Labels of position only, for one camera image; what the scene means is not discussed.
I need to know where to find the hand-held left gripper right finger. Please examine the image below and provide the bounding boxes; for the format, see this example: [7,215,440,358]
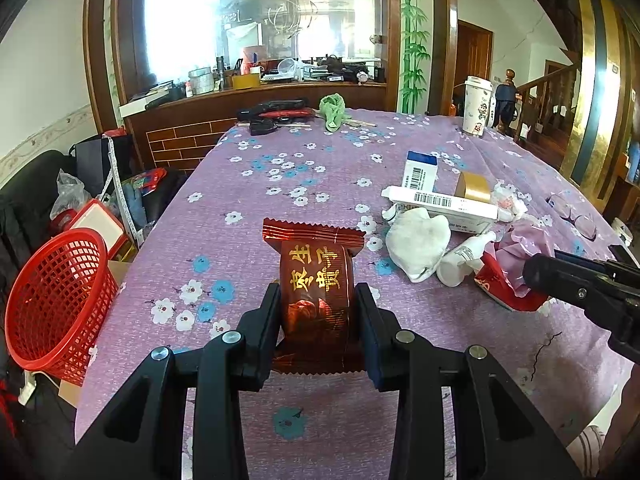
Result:
[354,282,583,480]

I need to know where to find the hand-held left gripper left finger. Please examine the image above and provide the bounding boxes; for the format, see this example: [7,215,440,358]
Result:
[60,282,283,480]

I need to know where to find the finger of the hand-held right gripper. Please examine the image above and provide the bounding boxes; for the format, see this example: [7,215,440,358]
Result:
[552,249,618,275]
[522,252,621,313]

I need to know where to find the red paper packet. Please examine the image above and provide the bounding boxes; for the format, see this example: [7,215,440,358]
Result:
[475,252,551,311]

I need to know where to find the dark red snack packet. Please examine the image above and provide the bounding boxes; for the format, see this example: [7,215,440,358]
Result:
[262,218,368,376]

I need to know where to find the long white barcode box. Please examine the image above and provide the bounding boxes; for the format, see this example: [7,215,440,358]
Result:
[381,185,501,235]

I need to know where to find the red plastic mesh basket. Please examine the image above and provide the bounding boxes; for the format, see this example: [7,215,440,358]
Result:
[4,227,120,387]

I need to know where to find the person's right forearm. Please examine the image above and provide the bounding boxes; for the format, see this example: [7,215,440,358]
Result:
[597,365,640,466]

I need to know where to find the crumpled pink plastic bag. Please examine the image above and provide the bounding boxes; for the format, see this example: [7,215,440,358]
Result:
[492,220,556,291]

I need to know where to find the eyeglasses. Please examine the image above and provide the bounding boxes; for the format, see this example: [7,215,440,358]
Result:
[547,192,598,240]

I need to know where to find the crumpled white red wrapper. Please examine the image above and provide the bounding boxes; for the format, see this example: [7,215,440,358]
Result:
[487,180,531,223]

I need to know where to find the small white tube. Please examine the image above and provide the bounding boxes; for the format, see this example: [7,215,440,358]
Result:
[436,231,497,288]

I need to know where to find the crumpled white tissue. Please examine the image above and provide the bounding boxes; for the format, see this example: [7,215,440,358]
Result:
[385,207,451,283]

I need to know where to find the brown tape roll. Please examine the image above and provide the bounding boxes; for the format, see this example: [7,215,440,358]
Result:
[455,171,493,206]

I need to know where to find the purple floral tablecloth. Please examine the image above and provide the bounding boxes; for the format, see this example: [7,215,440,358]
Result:
[75,107,636,480]

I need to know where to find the person's patterned clothing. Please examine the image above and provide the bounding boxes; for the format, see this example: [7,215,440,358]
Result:
[567,425,608,478]

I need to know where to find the blue and white box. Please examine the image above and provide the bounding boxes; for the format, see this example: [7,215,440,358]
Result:
[401,151,440,193]

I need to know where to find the wooden stair railing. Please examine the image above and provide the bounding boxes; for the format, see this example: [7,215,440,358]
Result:
[505,62,581,146]

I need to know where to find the cardboard box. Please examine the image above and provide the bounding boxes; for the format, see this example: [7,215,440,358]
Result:
[59,259,133,408]

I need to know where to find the dark hanging jacket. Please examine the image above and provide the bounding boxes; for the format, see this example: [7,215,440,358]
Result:
[492,82,521,133]

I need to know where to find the printed white paper cup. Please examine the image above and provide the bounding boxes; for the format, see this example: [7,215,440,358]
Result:
[462,76,494,137]

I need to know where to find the red and blue bag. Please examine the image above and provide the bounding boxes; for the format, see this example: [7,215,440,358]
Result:
[120,167,168,226]

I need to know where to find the red and white box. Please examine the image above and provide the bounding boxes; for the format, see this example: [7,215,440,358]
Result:
[50,199,126,261]

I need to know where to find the wooden brick-pattern counter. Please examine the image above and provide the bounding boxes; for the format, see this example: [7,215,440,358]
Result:
[120,80,388,176]

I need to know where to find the white measuring tape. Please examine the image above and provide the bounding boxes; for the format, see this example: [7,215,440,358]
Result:
[102,132,141,248]

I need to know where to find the black and red tool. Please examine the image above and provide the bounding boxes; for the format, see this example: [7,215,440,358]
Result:
[236,99,311,122]

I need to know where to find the green cloth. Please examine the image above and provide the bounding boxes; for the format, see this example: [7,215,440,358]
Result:
[319,93,353,133]

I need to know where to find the brown wooden door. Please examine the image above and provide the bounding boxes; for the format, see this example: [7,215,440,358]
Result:
[457,20,494,96]

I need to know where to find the clear plastic bag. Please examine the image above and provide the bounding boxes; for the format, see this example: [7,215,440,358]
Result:
[50,169,93,221]

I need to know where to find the black bag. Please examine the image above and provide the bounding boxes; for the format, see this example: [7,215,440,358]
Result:
[70,132,136,196]

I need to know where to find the bamboo painted panel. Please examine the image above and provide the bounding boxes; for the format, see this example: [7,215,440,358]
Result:
[398,0,433,116]

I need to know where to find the metal tin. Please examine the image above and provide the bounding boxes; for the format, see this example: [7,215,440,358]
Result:
[189,67,219,95]

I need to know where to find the white flat box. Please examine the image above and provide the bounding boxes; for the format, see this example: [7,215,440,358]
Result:
[118,91,171,118]

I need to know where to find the black sofa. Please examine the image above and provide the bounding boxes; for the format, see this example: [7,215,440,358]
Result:
[0,149,76,281]

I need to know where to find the wood-framed glass partition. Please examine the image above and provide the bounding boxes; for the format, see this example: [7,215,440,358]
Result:
[82,0,458,136]

